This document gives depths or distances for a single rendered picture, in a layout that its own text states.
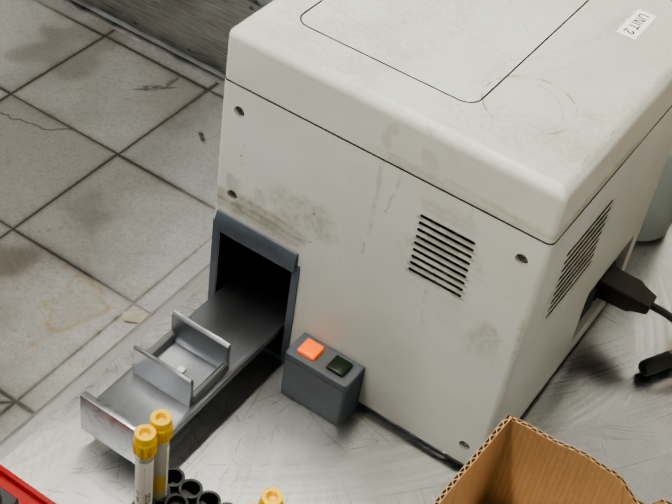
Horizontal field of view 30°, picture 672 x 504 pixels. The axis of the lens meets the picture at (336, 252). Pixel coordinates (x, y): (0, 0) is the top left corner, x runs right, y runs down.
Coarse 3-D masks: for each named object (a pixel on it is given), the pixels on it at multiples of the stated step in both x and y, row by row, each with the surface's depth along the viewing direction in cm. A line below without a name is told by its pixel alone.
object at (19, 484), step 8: (0, 464) 95; (0, 472) 94; (8, 472) 94; (0, 480) 94; (8, 480) 94; (16, 480) 94; (8, 488) 94; (16, 488) 94; (24, 488) 94; (32, 488) 93; (16, 496) 93; (24, 496) 94; (32, 496) 94; (40, 496) 93
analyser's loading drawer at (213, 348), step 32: (224, 288) 106; (256, 288) 107; (192, 320) 99; (224, 320) 104; (256, 320) 104; (160, 352) 100; (192, 352) 101; (224, 352) 98; (256, 352) 102; (128, 384) 98; (160, 384) 97; (192, 384) 95; (224, 384) 99; (96, 416) 94; (128, 416) 95; (192, 416) 97; (128, 448) 94
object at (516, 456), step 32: (512, 416) 86; (480, 448) 84; (512, 448) 87; (544, 448) 86; (576, 448) 84; (480, 480) 87; (512, 480) 89; (544, 480) 87; (576, 480) 86; (608, 480) 84
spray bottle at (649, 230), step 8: (664, 168) 116; (664, 176) 117; (664, 184) 118; (656, 192) 118; (664, 192) 118; (656, 200) 119; (664, 200) 119; (648, 208) 120; (656, 208) 120; (664, 208) 120; (648, 216) 121; (656, 216) 121; (664, 216) 121; (648, 224) 121; (656, 224) 121; (664, 224) 122; (640, 232) 122; (648, 232) 122; (656, 232) 122; (664, 232) 123; (640, 240) 123; (648, 240) 123
